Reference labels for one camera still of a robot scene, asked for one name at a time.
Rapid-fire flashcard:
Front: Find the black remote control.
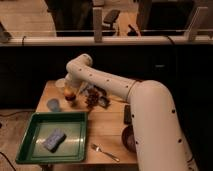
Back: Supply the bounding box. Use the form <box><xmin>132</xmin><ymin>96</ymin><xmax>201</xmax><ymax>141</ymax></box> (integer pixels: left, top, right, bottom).
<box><xmin>124</xmin><ymin>105</ymin><xmax>132</xmax><ymax>124</ymax></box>

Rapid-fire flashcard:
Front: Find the blue sponge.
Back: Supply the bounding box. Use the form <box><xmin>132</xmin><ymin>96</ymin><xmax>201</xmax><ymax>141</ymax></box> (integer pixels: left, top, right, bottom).
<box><xmin>43</xmin><ymin>129</ymin><xmax>66</xmax><ymax>152</ymax></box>

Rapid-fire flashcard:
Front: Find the white paper cup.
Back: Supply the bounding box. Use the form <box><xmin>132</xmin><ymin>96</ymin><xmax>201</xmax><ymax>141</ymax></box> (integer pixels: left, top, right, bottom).
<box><xmin>55</xmin><ymin>78</ymin><xmax>66</xmax><ymax>88</ymax></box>

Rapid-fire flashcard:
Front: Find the purple bowl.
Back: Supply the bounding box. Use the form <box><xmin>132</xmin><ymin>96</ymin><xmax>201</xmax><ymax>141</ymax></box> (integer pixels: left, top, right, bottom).
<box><xmin>122</xmin><ymin>125</ymin><xmax>136</xmax><ymax>153</ymax></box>

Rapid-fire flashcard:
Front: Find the snack bag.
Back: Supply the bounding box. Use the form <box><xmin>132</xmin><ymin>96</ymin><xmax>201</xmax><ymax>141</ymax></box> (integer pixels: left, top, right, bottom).
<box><xmin>79</xmin><ymin>83</ymin><xmax>94</xmax><ymax>97</ymax></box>

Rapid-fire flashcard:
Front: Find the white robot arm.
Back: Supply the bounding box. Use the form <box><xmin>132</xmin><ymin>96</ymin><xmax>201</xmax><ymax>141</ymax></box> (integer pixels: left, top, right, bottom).
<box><xmin>66</xmin><ymin>54</ymin><xmax>199</xmax><ymax>171</ymax></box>

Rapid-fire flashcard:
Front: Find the silver fork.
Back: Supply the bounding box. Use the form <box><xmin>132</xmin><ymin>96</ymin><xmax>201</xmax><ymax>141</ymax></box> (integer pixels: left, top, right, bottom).
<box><xmin>91</xmin><ymin>144</ymin><xmax>120</xmax><ymax>162</ymax></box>

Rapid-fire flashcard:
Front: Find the yellow red apple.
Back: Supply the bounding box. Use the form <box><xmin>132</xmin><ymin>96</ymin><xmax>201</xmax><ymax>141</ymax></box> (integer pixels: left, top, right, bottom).
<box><xmin>63</xmin><ymin>88</ymin><xmax>76</xmax><ymax>101</ymax></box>

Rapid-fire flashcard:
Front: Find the small metal cup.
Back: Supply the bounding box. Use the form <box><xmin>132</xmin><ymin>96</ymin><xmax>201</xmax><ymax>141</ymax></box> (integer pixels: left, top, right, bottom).
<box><xmin>68</xmin><ymin>100</ymin><xmax>77</xmax><ymax>107</ymax></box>

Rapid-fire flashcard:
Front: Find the black office chair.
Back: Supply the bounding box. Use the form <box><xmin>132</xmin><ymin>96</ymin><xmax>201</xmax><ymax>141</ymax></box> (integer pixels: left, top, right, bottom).
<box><xmin>102</xmin><ymin>9</ymin><xmax>120</xmax><ymax>36</ymax></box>

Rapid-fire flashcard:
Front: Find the green plastic tray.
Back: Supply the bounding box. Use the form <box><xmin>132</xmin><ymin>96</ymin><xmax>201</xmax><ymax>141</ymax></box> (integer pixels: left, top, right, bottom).
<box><xmin>16</xmin><ymin>112</ymin><xmax>87</xmax><ymax>165</ymax></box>

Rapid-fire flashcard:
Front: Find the bunch of dark grapes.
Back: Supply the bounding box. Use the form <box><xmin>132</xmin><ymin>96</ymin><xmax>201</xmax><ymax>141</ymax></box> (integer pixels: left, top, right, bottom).
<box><xmin>86</xmin><ymin>89</ymin><xmax>99</xmax><ymax>108</ymax></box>

